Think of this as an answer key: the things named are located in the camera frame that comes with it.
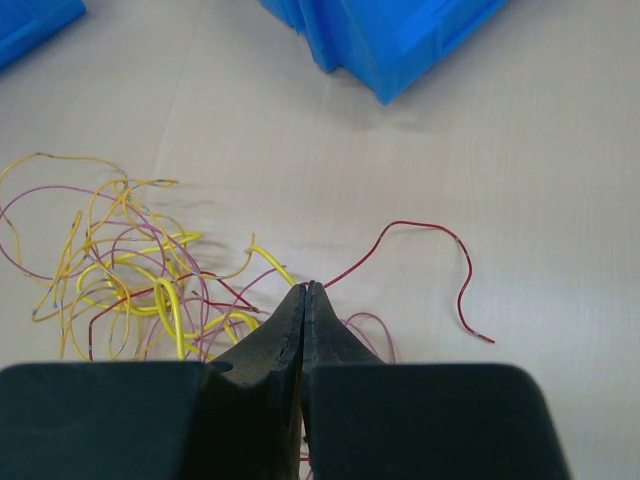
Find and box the small blue plastic bin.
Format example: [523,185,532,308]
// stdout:
[0,0,87,69]

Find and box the large blue divided bin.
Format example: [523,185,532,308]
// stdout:
[261,0,506,105]

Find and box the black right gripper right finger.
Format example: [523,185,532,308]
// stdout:
[302,282,570,479]

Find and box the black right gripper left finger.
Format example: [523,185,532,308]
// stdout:
[1,286,306,479]

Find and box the pile of wires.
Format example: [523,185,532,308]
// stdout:
[0,151,399,366]

